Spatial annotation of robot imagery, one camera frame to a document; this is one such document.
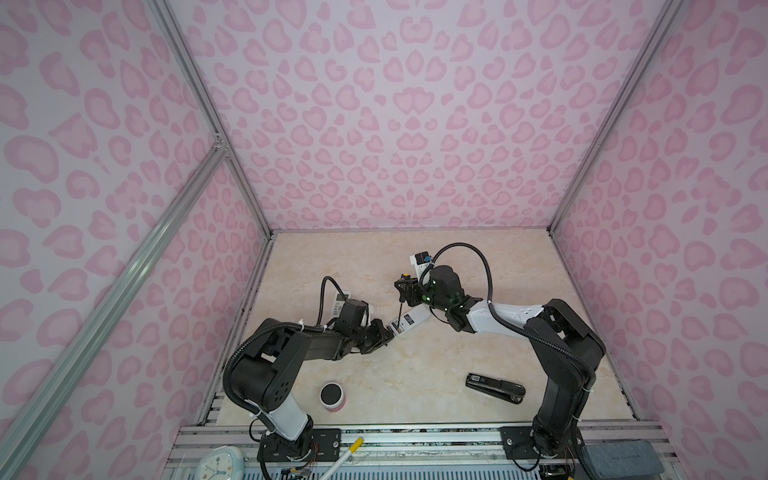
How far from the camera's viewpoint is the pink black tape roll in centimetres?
76

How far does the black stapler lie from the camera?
80cm

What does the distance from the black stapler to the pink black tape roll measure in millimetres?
348

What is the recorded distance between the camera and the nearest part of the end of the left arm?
31.9 inches
